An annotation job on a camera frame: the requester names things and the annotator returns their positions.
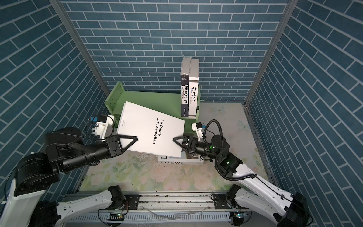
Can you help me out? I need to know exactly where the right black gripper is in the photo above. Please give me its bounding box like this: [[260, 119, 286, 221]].
[[176, 135, 222, 162]]

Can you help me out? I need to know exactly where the white Loewe Foundation Craft Prize book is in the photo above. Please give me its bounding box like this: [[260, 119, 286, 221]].
[[158, 156, 204, 165]]

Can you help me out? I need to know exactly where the white La Dame aux camelias book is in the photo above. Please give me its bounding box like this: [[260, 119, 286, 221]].
[[117, 102, 185, 158]]

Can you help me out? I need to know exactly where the green two-tier shelf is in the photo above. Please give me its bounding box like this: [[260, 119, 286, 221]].
[[105, 81, 199, 134]]

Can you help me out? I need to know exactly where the large white black-spine book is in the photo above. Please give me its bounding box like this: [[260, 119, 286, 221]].
[[189, 59, 199, 119]]

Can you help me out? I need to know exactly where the Chinese book with man portrait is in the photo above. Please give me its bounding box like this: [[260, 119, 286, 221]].
[[181, 57, 191, 117]]

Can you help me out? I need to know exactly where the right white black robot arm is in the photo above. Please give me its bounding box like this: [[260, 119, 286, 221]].
[[173, 135, 313, 227]]

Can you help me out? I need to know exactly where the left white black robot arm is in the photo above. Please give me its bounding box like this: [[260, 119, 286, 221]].
[[1, 127, 128, 227]]

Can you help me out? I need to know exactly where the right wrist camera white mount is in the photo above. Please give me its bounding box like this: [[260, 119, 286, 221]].
[[192, 122, 204, 142]]

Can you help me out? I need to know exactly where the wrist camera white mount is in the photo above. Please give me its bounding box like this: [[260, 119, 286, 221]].
[[192, 122, 204, 142], [88, 114, 115, 139]]

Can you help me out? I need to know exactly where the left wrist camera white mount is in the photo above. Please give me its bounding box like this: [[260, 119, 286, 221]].
[[88, 114, 115, 139]]

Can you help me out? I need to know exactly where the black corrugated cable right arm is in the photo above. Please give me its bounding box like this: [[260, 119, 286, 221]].
[[202, 119, 257, 182]]

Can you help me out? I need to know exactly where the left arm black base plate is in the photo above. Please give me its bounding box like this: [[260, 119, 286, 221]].
[[122, 194, 140, 211]]

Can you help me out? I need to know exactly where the aluminium mounting rail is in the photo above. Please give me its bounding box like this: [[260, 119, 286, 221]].
[[58, 191, 293, 213]]

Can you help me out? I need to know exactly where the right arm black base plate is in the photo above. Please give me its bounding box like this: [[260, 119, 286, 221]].
[[210, 194, 230, 210]]

